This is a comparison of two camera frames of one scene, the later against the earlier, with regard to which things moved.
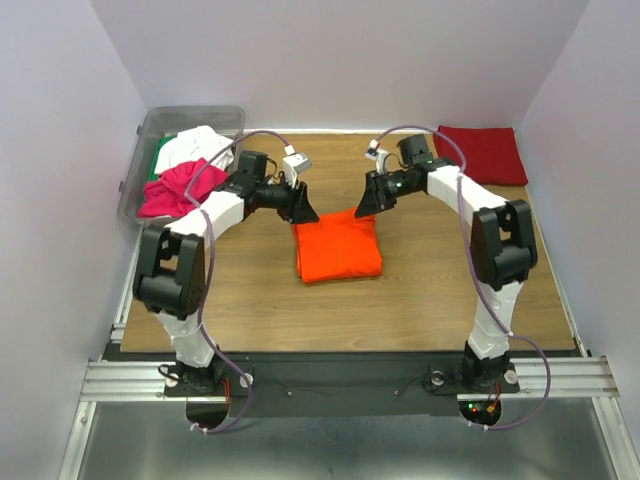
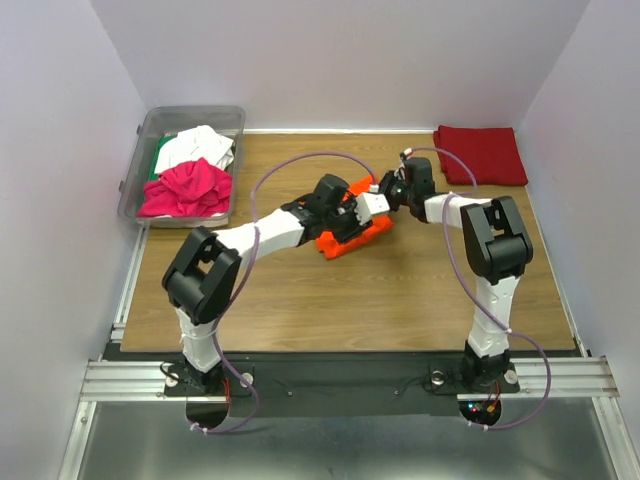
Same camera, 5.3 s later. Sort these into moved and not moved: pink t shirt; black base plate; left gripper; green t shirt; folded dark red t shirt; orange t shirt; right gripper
Moved: left gripper; right gripper; orange t shirt
Not moved: black base plate; pink t shirt; folded dark red t shirt; green t shirt
